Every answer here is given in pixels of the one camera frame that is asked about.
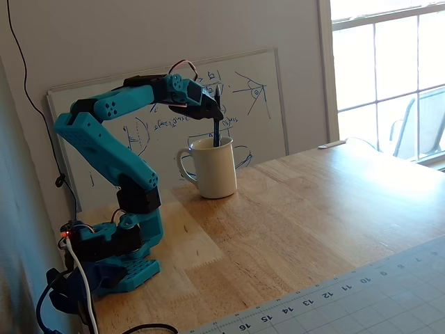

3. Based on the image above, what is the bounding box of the grey gridded cutting mat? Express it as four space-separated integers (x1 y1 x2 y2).
180 236 445 334

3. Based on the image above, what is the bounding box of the white usb cable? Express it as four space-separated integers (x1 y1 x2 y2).
65 238 100 334

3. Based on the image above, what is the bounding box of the whiteboard with blue drawings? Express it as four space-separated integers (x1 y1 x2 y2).
47 47 289 213

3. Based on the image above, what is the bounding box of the dark blue pen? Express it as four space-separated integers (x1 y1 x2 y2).
212 84 223 148

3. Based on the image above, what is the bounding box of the white ceramic mug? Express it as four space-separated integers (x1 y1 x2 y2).
175 136 238 200

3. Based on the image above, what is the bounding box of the patio chair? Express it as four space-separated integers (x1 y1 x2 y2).
388 86 445 161

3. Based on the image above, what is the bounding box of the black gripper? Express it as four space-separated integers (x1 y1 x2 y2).
169 79 225 123

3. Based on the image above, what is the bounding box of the black wall cable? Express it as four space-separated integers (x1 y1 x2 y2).
6 0 79 223

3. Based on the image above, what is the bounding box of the white framed window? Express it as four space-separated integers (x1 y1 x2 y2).
316 0 445 171

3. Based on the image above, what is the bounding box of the black cable loop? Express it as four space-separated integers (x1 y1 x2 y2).
120 323 179 334

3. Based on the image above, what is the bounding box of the blue table clamp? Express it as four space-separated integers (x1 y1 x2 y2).
47 260 128 314

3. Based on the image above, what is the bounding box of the blue cable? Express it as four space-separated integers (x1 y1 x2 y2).
36 278 60 334

